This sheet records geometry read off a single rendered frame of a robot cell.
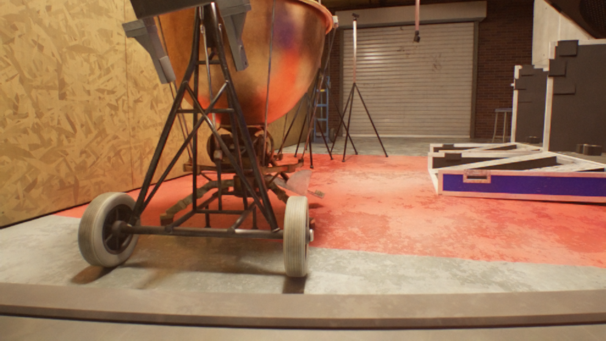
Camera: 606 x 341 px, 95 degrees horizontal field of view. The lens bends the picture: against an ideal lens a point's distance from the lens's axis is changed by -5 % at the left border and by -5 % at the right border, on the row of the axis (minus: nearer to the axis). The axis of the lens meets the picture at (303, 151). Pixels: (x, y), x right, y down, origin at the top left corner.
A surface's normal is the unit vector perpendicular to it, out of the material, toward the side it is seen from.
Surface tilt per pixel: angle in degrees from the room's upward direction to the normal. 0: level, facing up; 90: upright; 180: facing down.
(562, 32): 90
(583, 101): 90
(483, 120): 90
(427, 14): 90
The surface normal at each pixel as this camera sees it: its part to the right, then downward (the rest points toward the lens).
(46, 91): 0.97, 0.02
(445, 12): -0.25, 0.10
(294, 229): -0.06, -0.38
